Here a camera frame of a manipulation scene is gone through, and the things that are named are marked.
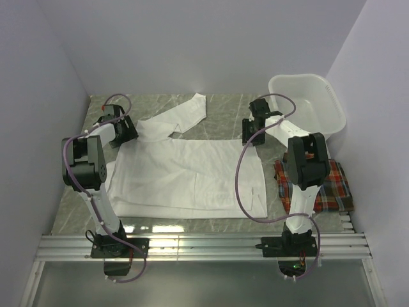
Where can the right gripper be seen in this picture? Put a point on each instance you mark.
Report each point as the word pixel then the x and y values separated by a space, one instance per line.
pixel 246 125

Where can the folded plaid shirt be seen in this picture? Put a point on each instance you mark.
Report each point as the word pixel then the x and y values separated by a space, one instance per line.
pixel 334 194

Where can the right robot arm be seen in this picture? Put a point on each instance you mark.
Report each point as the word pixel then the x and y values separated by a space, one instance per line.
pixel 307 162

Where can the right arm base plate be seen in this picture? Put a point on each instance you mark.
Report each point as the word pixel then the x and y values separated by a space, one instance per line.
pixel 279 247

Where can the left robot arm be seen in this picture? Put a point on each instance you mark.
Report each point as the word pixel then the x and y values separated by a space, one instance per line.
pixel 84 169

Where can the white long sleeve shirt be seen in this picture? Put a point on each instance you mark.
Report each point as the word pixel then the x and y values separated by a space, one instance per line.
pixel 157 175

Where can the aluminium mounting rail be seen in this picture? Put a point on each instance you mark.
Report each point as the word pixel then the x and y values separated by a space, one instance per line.
pixel 204 247

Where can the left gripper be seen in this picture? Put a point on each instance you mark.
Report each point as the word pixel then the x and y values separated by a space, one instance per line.
pixel 131 133

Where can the white plastic basin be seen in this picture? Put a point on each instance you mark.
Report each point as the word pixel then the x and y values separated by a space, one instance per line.
pixel 318 108

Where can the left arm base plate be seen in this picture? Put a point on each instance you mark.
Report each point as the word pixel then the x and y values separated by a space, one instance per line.
pixel 110 248

